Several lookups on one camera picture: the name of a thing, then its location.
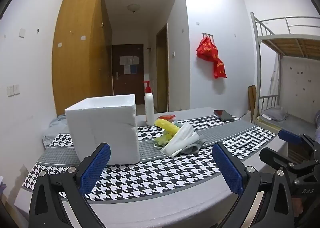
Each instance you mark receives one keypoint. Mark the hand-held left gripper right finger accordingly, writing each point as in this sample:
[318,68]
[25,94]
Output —
[228,168]

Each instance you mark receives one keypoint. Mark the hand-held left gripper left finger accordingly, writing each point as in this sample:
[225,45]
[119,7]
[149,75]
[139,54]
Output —
[96,168]

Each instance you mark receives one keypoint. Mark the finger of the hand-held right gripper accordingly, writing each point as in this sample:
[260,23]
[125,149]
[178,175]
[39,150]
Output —
[273,158]
[290,137]

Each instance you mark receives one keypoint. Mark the white foam box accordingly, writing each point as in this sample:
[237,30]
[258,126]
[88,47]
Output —
[100,130]

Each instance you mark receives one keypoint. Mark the grey cloth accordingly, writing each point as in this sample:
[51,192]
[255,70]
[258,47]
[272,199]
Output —
[193,148]

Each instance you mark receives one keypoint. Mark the white face mask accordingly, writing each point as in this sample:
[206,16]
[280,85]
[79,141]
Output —
[180,140]

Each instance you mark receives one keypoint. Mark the green lettuce toy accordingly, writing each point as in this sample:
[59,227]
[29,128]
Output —
[161,140]

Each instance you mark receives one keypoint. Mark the yellow corn plush toy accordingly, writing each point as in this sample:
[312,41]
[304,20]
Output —
[166,126]

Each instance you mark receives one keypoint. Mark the grey pillow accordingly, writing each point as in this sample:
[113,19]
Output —
[273,114]

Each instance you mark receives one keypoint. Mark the wooden boards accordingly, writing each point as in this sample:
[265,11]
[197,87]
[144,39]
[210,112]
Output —
[252,100]

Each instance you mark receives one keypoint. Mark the black smartphone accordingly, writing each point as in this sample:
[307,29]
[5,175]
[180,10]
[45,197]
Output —
[223,115]

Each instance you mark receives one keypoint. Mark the white patterned bed curtain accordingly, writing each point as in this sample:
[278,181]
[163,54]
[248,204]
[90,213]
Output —
[300,80]

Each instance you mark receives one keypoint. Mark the blue-grey crumpled cloth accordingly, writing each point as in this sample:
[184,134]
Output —
[53,128]

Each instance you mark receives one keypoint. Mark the red snack packet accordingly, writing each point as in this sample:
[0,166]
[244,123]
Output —
[170,117]

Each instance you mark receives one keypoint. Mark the white pump bottle red cap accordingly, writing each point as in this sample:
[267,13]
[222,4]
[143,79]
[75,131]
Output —
[149,108]

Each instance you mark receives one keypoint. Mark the dark brown entrance door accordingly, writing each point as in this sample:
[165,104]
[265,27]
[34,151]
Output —
[120,80]

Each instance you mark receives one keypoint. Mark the metal bunk bed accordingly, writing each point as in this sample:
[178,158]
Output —
[295,43]

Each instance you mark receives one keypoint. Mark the paper notices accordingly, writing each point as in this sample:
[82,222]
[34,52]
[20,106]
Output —
[127,60]

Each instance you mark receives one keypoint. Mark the wooden wardrobe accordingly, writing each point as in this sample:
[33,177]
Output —
[80,55]

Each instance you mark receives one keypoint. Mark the wooden side door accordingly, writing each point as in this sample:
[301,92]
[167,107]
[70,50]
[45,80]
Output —
[162,68]

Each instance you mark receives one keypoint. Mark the red plastic bag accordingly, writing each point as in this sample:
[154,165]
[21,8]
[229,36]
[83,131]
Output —
[207,48]

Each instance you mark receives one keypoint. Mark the ceiling lamp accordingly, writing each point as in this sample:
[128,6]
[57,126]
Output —
[133,8]

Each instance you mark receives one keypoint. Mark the white wall switch plate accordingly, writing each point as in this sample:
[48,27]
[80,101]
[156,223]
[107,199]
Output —
[10,91]
[16,89]

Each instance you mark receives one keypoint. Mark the metal wall hook rack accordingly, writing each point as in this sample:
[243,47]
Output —
[207,34]

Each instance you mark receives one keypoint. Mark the white wall socket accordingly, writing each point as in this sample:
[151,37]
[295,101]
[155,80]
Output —
[22,32]

